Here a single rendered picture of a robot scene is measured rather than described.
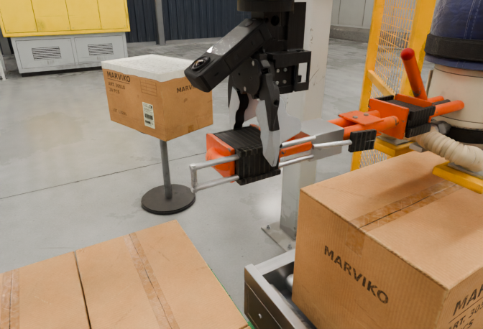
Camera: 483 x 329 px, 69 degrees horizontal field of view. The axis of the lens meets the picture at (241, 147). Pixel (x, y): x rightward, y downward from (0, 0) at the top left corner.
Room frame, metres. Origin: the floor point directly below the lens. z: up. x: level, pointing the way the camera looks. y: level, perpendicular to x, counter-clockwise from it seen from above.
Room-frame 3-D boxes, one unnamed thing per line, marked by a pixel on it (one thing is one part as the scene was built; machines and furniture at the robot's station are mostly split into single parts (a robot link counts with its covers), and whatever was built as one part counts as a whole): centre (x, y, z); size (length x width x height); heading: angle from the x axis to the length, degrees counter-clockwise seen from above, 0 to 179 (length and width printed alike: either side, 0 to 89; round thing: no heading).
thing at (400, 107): (0.64, -0.30, 1.20); 0.10 x 0.08 x 0.06; 31
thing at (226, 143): (0.47, 0.00, 1.20); 0.08 x 0.07 x 0.05; 121
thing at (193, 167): (0.45, -0.08, 1.20); 0.31 x 0.03 x 0.05; 121
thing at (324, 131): (0.53, -0.12, 1.20); 0.07 x 0.07 x 0.04; 31
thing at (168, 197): (2.24, 0.55, 0.31); 0.40 x 0.40 x 0.62
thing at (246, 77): (0.48, -0.04, 1.35); 0.09 x 0.08 x 0.12; 120
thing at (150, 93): (2.24, 0.55, 0.82); 0.60 x 0.40 x 0.40; 50
